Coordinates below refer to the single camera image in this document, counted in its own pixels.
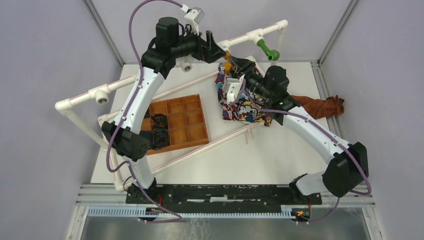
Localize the white slotted cable duct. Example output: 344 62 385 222
87 206 295 220

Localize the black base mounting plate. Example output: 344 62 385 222
125 184 323 214

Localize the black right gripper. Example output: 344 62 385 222
227 54 274 101

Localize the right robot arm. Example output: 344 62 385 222
221 56 372 204

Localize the green plastic water faucet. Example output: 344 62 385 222
256 39 280 61

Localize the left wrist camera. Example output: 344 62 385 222
180 4 206 36

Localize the brown cloth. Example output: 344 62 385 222
291 95 345 120

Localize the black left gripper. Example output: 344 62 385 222
171 24 227 65

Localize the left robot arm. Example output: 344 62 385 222
101 17 226 204

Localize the dark patterned rolled cloth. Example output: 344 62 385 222
150 128 170 150

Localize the wooden compartment tray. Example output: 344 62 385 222
141 94 209 155

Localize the white pvc pipe frame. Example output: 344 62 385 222
55 17 289 190

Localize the comic print cloth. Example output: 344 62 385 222
214 73 272 127

